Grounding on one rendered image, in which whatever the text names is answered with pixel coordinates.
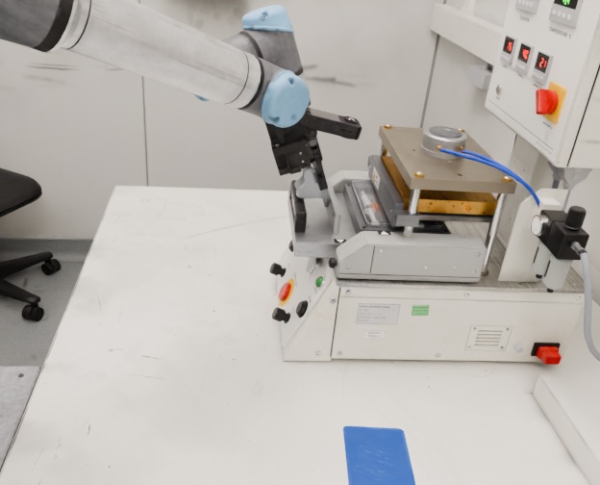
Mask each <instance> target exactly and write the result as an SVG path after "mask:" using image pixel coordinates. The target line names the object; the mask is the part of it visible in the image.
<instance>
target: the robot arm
mask: <svg viewBox="0 0 600 485"><path fill-rule="evenodd" d="M242 24H243V27H242V28H243V30H244V31H241V32H239V34H236V35H234V36H231V37H229V38H225V39H223V40H219V39H217V38H213V37H211V36H209V35H207V34H204V33H202V32H200V31H198V30H195V29H193V28H191V27H189V26H187V25H185V24H183V23H181V22H179V21H177V20H174V19H172V18H170V17H168V16H165V15H163V14H161V13H158V12H155V11H153V10H151V9H149V8H146V7H144V6H142V5H141V4H139V3H136V2H134V1H132V0H0V39H3V40H6V41H10V42H13V43H17V44H20V45H23V46H27V47H30V48H33V49H36V50H38V51H41V52H44V53H50V52H53V51H55V50H56V49H58V48H63V49H66V50H69V51H71V52H74V53H77V54H80V55H83V56H86V57H89V58H92V59H94V60H96V61H99V62H102V63H105V64H110V65H113V66H116V67H119V68H121V69H124V70H127V71H130V72H133V73H135V74H138V75H141V76H144V77H146V78H149V79H152V80H155V81H158V82H161V83H164V84H167V85H170V86H172V87H174V88H177V89H182V90H185V91H188V92H191V93H193V94H194V95H195V96H196V97H197V98H198V99H199V100H201V101H209V100H213V101H216V102H219V103H222V104H224V105H227V106H230V107H233V108H236V109H238V110H241V111H244V112H247V113H249V114H252V115H256V116H258V117H260V118H262V119H263V121H264V122H265V125H266V129H267V132H268V135H269V137H270V141H271V147H272V152H273V155H274V158H275V161H276V165H277V168H278V170H279V173H280V176H282V175H285V174H289V173H290V174H293V173H297V172H301V169H303V175H302V176H301V177H300V178H299V179H298V180H296V182H295V188H296V195H297V196H298V197H299V198H322V199H323V202H324V206H325V207H328V206H329V202H330V199H331V195H330V193H329V189H328V185H327V181H326V178H325V174H324V170H323V167H322V163H321V161H323V159H322V155H321V151H320V147H319V144H318V140H317V136H316V135H317V131H320V132H324V133H328V134H333V135H337V136H341V137H343V138H346V139H349V140H358V139H359V137H360V134H361V131H362V126H361V125H360V123H359V121H358V120H357V119H355V118H354V117H350V116H342V115H335V114H331V113H327V112H323V111H319V110H316V109H312V108H308V107H309V106H310V105H311V100H310V92H309V88H308V85H307V81H306V77H305V73H304V70H303V67H302V64H301V60H300V56H299V52H298V48H297V44H296V41H295V37H294V30H293V29H292V26H291V22H290V19H289V16H288V12H287V10H286V9H285V8H284V7H283V6H281V5H273V6H268V7H264V8H260V9H257V10H254V11H252V12H250V13H247V14H246V15H245V16H244V17H243V18H242ZM276 144H277V146H276ZM273 145H274V146H273ZM312 165H313V167H312Z"/></svg>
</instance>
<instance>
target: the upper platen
mask: <svg viewBox="0 0 600 485"><path fill-rule="evenodd" d="M381 161H382V162H383V164H384V166H385V168H386V170H387V173H388V175H389V177H390V178H391V180H392V182H393V184H394V186H395V188H396V189H397V191H398V193H399V194H400V196H401V198H402V200H403V202H404V208H403V210H408V206H409V201H410V195H411V190H412V189H409V187H408V185H407V183H406V182H405V180H404V178H403V176H402V175H401V173H400V171H399V170H398V168H397V166H396V164H395V163H394V161H393V160H392V158H391V157H390V156H382V157H381ZM495 202H496V198H495V197H494V196H493V195H492V194H491V192H474V191H435V190H421V192H420V196H419V201H418V206H417V211H418V213H419V215H420V218H419V219H420V220H443V221H466V222H488V223H490V221H491V217H492V213H493V210H494V206H495Z"/></svg>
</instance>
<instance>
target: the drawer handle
mask: <svg viewBox="0 0 600 485"><path fill-rule="evenodd" d="M295 182H296V180H292V181H291V184H290V194H289V198H290V199H292V205H293V212H294V218H295V221H294V232H302V233H305V232H306V223H307V212H306V206H305V201H304V198H299V197H298V196H297V195H296V188H295Z"/></svg>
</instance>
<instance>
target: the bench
mask: <svg viewBox="0 0 600 485"><path fill-rule="evenodd" d="M291 240H292V236H291V229H290V221H289V213H288V191H262V190H231V189H200V188H170V187H139V186H115V187H114V190H113V192H112V196H111V199H110V201H109V204H108V206H107V209H106V211H105V214H104V215H103V218H102V220H101V223H100V225H99V228H98V230H97V233H96V235H95V238H94V240H93V243H92V245H91V247H90V250H89V252H88V255H87V258H86V260H85V263H84V265H83V268H82V270H81V273H80V275H79V278H78V280H77V283H76V285H75V288H74V290H73V293H72V295H71V297H70V299H69V302H68V304H67V307H66V309H65V312H64V314H63V317H62V321H61V323H60V326H59V328H58V331H57V333H56V335H55V338H54V340H53V343H52V344H51V347H50V349H49V352H48V354H47V357H46V359H45V362H44V364H43V367H42V369H41V372H40V374H39V377H38V379H37V383H36V386H35V387H34V390H33V392H32V395H31V397H30V400H29V402H28V405H27V407H26V410H25V412H24V415H23V417H22V420H21V422H20V424H19V426H18V428H17V431H16V433H15V436H14V438H13V441H12V445H11V447H10V450H9V452H8V455H7V457H6V460H5V462H4V465H3V467H2V470H1V472H0V485H348V475H347V466H346V456H345V446H344V437H343V427H344V426H366V427H385V428H400V429H402V430H404V432H405V437H406V441H407V446H408V450H409V455H410V458H411V463H412V471H413V475H414V480H415V484H416V485H589V483H588V481H587V479H586V478H585V476H584V475H583V473H582V472H581V470H580V468H579V467H578V465H577V464H576V462H575V461H574V459H573V457H572V456H571V454H570V453H569V451H568V450H567V448H566V446H565V445H564V443H563V441H562V440H561V438H560V436H559V435H558V433H557V432H556V430H555V429H554V427H553V425H552V424H551V422H550V421H549V420H548V418H547V417H546V415H545V414H544V412H543V411H542V409H541V407H540V406H539V404H538V402H537V401H536V399H535V397H534V396H533V391H534V389H535V386H536V384H537V381H538V377H539V376H540V375H596V374H600V362H599V361H598V360H597V359H596V358H595V357H594V356H593V355H592V354H591V353H590V351H589V349H588V346H587V344H586V340H585V335H584V311H585V303H584V306H583V309H582V311H581V314H580V316H579V318H578V321H577V323H576V326H575V328H574V331H573V334H572V336H571V339H570V341H569V344H568V347H567V349H566V352H565V354H564V356H563V359H562V361H561V362H560V363H559V364H557V365H555V364H544V363H543V362H510V361H453V360H395V359H338V358H331V361H284V360H283V353H282V352H281V338H280V324H279V321H277V320H275V319H273V318H272V313H273V311H274V309H275V308H276V307H278V296H277V282H276V275H274V274H272V273H270V272H269V270H270V267H271V265H272V264H273V263H278V261H279V260H280V258H281V256H282V255H283V253H284V252H285V250H286V248H287V247H288V245H289V243H290V241H291ZM591 337H592V340H593V343H594V346H595V347H596V349H597V350H598V351H599V353H600V305H599V304H598V303H597V302H596V301H595V300H594V299H592V311H591Z"/></svg>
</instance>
